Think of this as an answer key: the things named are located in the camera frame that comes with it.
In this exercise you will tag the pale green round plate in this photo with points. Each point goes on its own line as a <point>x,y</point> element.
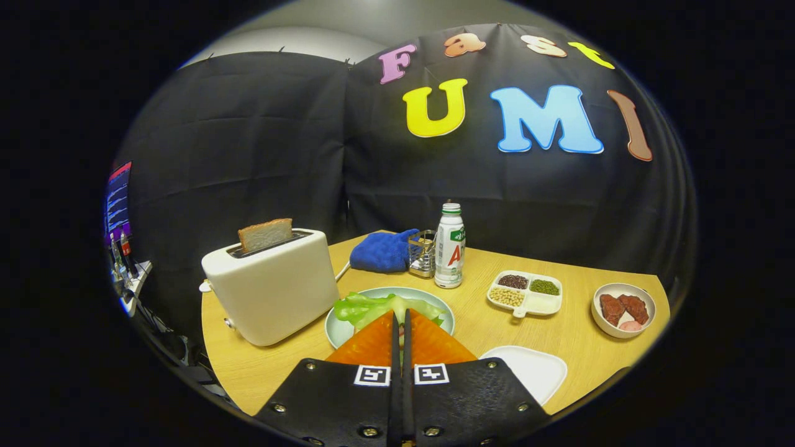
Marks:
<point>338,335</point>

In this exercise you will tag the green lettuce leaf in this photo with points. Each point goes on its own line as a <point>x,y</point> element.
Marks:
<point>363,307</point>

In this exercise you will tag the blue cloth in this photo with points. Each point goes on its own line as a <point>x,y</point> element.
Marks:
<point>380,251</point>

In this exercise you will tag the white toaster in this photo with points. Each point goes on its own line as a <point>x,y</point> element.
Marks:
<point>279,292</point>

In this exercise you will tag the pink ham slice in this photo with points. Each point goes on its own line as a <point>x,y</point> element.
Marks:
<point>631,325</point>

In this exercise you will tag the red meat piece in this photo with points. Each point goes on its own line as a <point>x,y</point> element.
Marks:
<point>612,309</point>
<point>636,307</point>

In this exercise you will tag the black backdrop cloth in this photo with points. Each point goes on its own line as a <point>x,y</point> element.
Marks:
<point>261,143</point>

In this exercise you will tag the white divided dish with beans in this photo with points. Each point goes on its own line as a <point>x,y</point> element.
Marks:
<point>543,304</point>

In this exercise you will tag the toasted bread slice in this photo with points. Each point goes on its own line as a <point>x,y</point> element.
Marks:
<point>266,234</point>

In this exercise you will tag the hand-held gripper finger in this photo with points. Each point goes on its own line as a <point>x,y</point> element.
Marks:
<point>408,385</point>
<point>395,372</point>

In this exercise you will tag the computer monitor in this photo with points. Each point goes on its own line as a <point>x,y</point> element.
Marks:
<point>118,205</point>

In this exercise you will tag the white square plate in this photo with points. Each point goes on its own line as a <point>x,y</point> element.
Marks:
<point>528,369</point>

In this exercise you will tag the white round bowl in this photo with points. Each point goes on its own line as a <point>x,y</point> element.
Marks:
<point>599,323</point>

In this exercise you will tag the white drink bottle green cap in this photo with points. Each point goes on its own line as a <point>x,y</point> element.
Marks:
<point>449,254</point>

